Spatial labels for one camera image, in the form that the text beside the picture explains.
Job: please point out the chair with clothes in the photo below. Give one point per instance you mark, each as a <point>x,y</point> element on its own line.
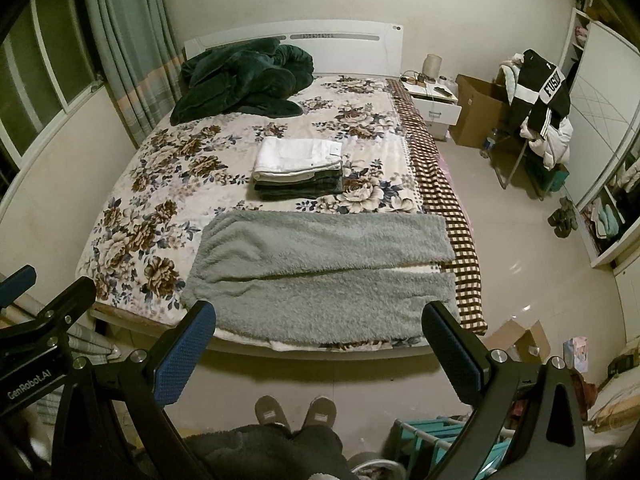
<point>513,160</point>

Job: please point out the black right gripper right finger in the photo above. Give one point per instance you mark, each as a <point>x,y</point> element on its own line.
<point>547,443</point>

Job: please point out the flat cardboard on floor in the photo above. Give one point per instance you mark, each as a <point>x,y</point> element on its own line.
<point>528,345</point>

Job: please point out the beige table lamp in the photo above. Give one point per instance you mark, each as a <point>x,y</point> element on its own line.
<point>431,66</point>

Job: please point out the window with white frame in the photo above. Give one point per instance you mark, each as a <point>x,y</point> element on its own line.
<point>49,67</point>

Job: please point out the teal drying rack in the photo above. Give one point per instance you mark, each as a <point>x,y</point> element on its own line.
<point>420,445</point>

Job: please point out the black and white jacket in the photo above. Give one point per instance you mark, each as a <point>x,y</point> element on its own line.
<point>539,105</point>

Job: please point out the grey-green curtain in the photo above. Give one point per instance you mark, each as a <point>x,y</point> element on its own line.
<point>140,60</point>

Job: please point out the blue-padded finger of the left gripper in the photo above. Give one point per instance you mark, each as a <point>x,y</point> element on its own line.
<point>65,302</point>

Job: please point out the white wardrobe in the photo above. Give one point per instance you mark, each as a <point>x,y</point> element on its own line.
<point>602,69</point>

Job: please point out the dark folded pants stack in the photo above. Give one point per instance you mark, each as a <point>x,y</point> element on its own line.
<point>320,184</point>

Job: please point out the dark green duvet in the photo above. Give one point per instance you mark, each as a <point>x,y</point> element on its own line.
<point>255,77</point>

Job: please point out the white nightstand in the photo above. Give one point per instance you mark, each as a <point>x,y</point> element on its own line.
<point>437,105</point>

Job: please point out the brown cardboard box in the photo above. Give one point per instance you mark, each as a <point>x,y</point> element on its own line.
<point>484,107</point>

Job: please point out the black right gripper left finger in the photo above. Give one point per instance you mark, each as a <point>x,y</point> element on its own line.
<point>112,422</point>

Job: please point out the dark slippers on floor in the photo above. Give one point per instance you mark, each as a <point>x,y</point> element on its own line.
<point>564,221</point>

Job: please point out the white bed headboard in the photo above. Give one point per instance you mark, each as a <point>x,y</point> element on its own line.
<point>364,48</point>

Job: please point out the right grey slipper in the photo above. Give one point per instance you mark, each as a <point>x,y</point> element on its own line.
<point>321,412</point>

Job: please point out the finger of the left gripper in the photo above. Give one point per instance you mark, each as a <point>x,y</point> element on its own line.
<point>16,285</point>

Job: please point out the floral bed blanket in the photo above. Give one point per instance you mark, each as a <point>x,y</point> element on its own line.
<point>141,248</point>

